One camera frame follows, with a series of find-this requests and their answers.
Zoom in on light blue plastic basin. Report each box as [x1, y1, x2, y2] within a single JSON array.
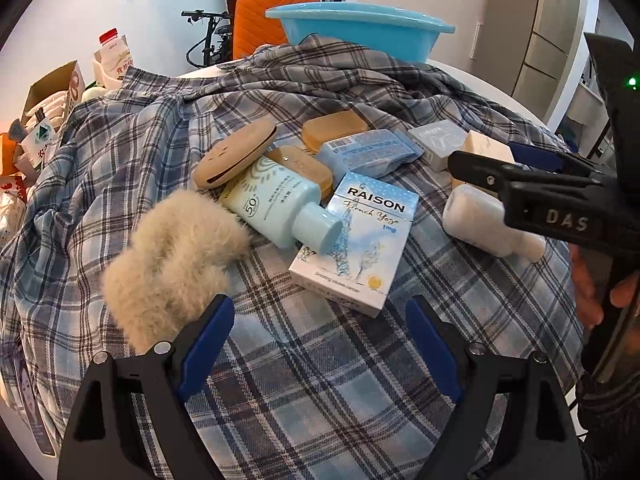
[[265, 2, 456, 63]]

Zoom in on person's right hand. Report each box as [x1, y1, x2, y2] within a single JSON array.
[[570, 249, 640, 331]]

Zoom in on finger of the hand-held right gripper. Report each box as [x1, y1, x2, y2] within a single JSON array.
[[447, 150, 532, 197], [507, 141, 602, 178]]

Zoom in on light blue sunscreen tube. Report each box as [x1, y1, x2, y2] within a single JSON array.
[[220, 156, 345, 255]]

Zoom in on white and blue cigarette box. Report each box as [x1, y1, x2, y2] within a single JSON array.
[[288, 171, 420, 318]]

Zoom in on orange chair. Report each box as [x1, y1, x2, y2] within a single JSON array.
[[232, 0, 321, 61]]

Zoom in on red-capped milk bottle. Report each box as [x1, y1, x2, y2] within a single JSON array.
[[92, 28, 135, 81]]

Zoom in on oval wooden case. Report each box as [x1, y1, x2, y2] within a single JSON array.
[[193, 120, 278, 191]]

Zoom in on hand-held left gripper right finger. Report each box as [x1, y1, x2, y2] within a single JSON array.
[[405, 295, 586, 480]]

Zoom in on grey cardboard box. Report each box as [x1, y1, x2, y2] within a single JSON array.
[[407, 122, 468, 172]]

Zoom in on orange packet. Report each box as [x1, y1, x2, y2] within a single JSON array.
[[0, 132, 23, 176]]

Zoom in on tan plastic soap box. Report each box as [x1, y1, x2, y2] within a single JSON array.
[[267, 145, 333, 201], [301, 110, 370, 155]]

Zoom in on blue wet wipes pack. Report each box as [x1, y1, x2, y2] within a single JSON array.
[[316, 129, 426, 181]]

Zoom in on beige refrigerator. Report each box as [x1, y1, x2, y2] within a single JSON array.
[[515, 0, 601, 128]]

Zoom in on white and green carton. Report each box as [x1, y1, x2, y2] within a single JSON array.
[[20, 117, 58, 166]]

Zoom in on black bicycle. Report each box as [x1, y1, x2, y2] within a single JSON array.
[[181, 9, 236, 68]]

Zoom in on cream cardboard box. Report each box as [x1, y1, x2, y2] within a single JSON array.
[[460, 130, 516, 193]]

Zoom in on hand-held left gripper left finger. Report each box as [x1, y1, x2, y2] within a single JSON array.
[[56, 294, 236, 480]]

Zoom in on fluffy beige plush pouch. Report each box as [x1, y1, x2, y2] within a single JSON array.
[[101, 191, 252, 353]]

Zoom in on small white bottle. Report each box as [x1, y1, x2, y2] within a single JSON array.
[[442, 184, 547, 263]]

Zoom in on open cardboard box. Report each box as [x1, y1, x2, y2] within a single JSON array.
[[20, 60, 83, 126]]

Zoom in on blue plaid cloth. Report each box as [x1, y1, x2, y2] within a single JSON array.
[[0, 35, 586, 480]]

